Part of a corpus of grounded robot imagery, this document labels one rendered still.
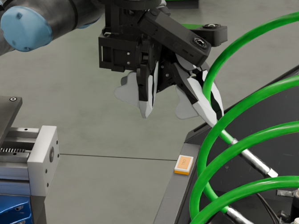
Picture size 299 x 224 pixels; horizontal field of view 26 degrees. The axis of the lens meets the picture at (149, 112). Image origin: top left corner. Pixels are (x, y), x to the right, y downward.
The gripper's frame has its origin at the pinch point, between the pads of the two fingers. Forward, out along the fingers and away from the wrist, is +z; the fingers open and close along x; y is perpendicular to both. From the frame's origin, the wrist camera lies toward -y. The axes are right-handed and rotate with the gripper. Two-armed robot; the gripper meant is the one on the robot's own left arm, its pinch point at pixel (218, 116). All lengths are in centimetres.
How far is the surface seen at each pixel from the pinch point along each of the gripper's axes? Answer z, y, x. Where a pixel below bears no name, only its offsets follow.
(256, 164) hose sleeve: 10.1, 0.0, -2.8
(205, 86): -5.2, -1.9, 1.7
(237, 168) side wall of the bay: 12.5, 22.1, -32.6
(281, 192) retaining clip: 16.0, -1.6, -2.7
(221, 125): 1.1, -6.9, 11.9
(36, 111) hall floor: -47, 181, -147
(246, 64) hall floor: -16, 116, -250
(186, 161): 5.0, 24.5, -20.4
